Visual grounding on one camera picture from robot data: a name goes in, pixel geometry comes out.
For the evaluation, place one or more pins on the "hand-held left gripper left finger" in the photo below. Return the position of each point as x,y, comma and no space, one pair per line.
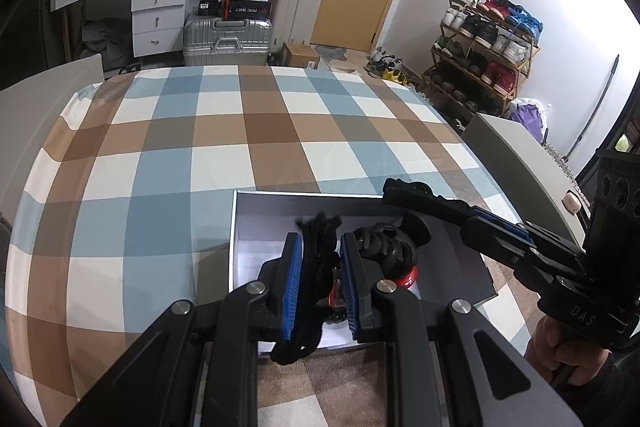
292,287

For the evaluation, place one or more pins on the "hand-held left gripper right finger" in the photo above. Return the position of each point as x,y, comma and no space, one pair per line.
352,292

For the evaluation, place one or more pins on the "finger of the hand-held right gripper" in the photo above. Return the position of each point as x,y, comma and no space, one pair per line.
495,242
550,241

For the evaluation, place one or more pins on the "silver grey box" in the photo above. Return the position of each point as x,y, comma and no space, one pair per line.
260,227

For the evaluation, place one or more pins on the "person's right forearm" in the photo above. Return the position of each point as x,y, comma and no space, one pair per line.
605,394

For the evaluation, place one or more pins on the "person's right hand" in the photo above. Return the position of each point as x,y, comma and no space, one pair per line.
550,349

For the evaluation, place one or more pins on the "small pink case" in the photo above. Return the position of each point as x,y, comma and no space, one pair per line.
572,202

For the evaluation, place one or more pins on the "grey bedside cabinet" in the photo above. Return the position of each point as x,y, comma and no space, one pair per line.
520,157

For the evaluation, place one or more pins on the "purple plastic bag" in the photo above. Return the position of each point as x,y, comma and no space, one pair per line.
530,119

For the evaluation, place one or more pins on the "long dark curved stick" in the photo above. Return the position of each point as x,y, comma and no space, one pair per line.
595,107

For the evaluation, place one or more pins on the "wooden shoe rack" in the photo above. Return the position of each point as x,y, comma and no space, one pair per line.
533,52

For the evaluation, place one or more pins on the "yellow slippers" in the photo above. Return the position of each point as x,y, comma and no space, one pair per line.
395,78

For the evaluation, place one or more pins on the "grey sneakers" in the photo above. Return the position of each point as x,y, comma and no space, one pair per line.
385,59

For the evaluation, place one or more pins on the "collection of shoes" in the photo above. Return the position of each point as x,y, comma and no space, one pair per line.
480,27

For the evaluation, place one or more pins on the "brown cardboard box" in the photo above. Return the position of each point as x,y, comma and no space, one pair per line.
300,56

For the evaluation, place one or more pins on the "silver suitcase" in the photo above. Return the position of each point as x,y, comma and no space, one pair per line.
225,39

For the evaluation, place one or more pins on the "black printed box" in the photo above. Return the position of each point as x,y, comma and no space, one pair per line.
247,8

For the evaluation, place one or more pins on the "white suitcase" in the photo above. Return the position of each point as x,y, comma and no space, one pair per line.
297,2

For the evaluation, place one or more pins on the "small black box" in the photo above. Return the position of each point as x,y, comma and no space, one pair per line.
209,8

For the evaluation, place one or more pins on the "grey cloth heap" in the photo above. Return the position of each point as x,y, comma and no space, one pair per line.
107,44

